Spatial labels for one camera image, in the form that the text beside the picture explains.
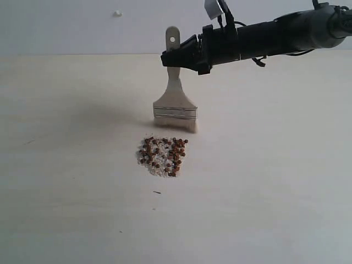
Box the wide white paint brush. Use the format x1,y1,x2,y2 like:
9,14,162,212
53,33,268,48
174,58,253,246
152,25,199,134

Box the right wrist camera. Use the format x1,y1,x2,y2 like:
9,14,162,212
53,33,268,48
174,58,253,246
204,0,234,20

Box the black right camera cable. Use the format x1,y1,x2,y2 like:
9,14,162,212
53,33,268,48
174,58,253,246
217,0,352,68

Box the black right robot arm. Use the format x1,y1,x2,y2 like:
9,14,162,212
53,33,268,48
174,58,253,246
161,1,351,75

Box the white blob on wall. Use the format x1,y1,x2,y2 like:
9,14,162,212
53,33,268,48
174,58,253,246
112,10,123,18

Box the brown pellets and white crumbs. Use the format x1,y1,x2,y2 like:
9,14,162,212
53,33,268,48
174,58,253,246
136,135,189,178

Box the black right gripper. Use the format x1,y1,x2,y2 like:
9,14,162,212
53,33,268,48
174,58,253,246
161,24,239,75

